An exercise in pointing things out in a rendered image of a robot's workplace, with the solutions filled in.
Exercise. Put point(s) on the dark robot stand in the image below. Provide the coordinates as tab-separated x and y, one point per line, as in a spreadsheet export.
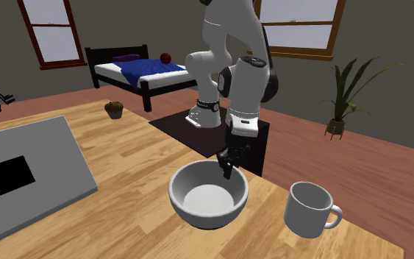
192	134

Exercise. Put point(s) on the orange framed window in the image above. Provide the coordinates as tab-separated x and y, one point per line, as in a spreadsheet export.
300	36

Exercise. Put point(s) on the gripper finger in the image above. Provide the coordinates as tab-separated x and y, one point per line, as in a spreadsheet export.
240	157
227	168

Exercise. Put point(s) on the white mug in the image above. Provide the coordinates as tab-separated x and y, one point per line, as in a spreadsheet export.
305	215

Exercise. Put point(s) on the green potted plant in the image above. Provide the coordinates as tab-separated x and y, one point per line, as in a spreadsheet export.
343	97

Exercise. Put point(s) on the brown muffin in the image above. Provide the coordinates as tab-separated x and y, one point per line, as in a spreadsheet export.
113	108

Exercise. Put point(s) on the dark bed with blue blanket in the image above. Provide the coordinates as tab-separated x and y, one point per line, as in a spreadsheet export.
156	77

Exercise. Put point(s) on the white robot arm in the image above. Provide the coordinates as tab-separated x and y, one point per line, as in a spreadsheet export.
244	89

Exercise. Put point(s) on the red framed window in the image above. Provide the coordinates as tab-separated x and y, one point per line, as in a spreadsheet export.
54	39

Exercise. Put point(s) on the grey laptop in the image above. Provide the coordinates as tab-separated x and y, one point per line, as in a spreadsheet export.
49	157

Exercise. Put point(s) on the white bowl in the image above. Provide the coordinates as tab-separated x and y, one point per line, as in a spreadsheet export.
208	201

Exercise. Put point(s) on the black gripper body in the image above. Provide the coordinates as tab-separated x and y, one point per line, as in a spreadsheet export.
237	141

